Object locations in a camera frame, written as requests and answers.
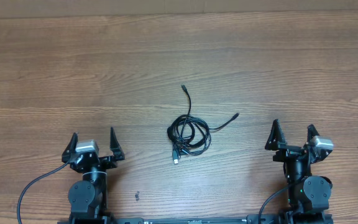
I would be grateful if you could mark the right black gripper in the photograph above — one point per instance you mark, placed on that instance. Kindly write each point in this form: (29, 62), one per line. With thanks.
(291, 148)

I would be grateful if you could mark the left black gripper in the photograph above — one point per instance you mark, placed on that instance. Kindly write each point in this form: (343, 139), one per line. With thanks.
(110, 162)

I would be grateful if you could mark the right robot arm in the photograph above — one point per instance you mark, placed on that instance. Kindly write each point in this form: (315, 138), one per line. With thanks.
(308, 194)

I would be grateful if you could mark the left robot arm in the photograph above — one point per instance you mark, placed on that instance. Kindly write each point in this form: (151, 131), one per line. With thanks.
(89, 196)

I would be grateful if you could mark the cardboard back panel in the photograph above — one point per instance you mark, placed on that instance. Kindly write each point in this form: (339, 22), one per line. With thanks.
(69, 8)

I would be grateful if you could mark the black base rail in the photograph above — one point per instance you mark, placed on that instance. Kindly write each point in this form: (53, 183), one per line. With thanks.
(249, 219)

